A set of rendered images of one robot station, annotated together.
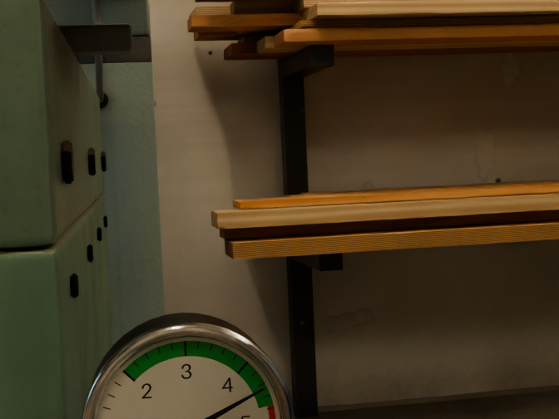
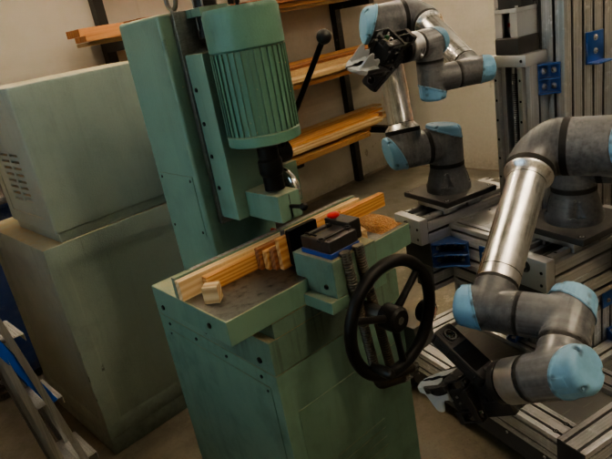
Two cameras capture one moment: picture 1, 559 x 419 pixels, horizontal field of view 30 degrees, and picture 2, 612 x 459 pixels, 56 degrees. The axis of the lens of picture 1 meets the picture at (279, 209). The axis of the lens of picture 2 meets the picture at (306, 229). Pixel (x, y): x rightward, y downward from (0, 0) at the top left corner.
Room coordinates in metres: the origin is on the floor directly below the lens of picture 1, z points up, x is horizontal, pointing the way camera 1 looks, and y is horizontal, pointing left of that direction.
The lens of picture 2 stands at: (-0.73, 0.97, 1.46)
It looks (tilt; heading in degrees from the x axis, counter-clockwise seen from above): 20 degrees down; 330
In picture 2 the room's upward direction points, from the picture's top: 11 degrees counter-clockwise
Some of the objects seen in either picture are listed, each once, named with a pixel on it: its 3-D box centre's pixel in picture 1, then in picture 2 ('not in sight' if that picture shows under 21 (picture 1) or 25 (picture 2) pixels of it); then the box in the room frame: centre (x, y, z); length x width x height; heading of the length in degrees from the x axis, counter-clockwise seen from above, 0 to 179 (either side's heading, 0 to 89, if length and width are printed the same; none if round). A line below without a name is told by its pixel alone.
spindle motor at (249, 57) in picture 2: not in sight; (252, 76); (0.49, 0.32, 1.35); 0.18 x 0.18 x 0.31
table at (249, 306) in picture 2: not in sight; (314, 272); (0.39, 0.31, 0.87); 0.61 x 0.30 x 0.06; 98
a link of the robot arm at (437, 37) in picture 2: not in sight; (428, 44); (0.46, -0.21, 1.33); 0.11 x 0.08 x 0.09; 98
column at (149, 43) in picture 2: not in sight; (205, 148); (0.78, 0.36, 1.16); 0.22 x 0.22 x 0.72; 8
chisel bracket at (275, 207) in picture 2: not in sight; (274, 205); (0.51, 0.32, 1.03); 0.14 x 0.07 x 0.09; 8
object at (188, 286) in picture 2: not in sight; (279, 243); (0.51, 0.33, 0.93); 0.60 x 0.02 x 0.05; 98
